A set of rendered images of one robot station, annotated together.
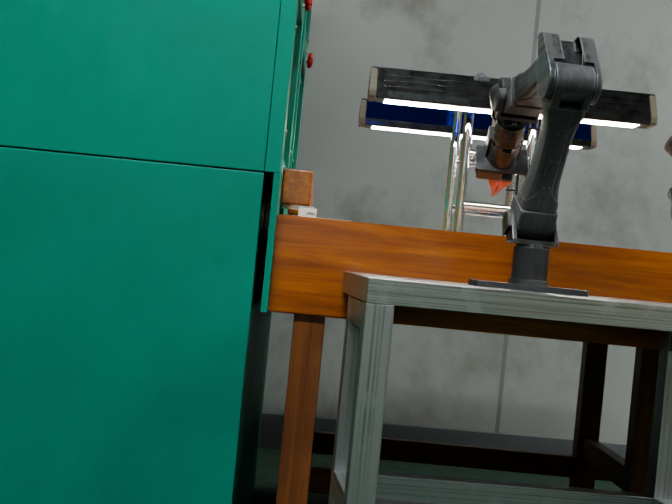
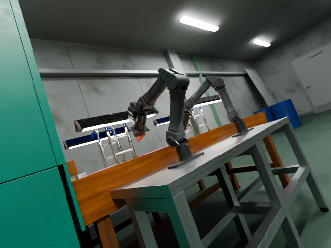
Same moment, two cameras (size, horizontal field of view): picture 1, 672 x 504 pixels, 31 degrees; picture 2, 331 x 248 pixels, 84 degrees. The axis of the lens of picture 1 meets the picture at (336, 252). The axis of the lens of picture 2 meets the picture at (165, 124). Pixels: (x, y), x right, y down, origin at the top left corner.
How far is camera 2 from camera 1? 147 cm
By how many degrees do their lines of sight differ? 38
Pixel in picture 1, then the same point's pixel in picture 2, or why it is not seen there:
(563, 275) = (175, 155)
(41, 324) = not seen: outside the picture
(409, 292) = (185, 180)
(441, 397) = not seen: hidden behind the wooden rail
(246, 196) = (52, 181)
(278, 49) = (42, 110)
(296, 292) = (93, 211)
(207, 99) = (9, 143)
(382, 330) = (184, 207)
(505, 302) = (213, 164)
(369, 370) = (189, 232)
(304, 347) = (106, 232)
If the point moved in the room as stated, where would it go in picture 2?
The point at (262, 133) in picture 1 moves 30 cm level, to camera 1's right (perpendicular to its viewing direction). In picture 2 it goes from (49, 149) to (120, 131)
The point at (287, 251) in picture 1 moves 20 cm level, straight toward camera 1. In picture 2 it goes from (81, 196) to (95, 196)
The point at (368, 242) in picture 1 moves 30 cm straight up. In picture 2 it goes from (114, 174) to (94, 114)
